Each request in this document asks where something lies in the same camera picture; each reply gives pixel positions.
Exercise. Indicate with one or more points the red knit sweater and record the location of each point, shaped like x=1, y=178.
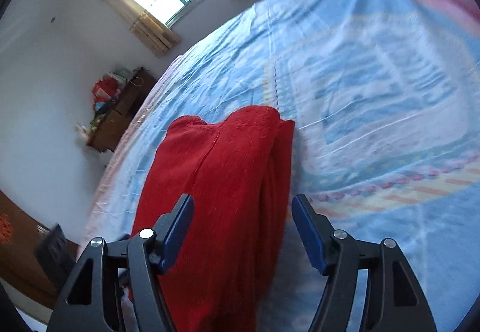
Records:
x=225, y=185

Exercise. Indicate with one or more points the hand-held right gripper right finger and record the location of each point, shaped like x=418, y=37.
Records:
x=305, y=230

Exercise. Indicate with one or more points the red gift bag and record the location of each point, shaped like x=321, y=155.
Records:
x=105, y=88

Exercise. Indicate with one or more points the beige patterned curtain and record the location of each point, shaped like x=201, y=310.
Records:
x=142, y=22

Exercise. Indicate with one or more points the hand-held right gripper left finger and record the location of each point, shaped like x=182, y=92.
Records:
x=180, y=230

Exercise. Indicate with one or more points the blue printed blanket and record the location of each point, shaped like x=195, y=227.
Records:
x=375, y=92

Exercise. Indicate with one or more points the brown wooden desk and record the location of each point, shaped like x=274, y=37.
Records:
x=116, y=118

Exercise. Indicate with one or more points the dark grey box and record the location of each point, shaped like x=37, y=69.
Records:
x=54, y=253

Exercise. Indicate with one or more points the brown wooden door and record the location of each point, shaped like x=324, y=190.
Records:
x=18, y=253

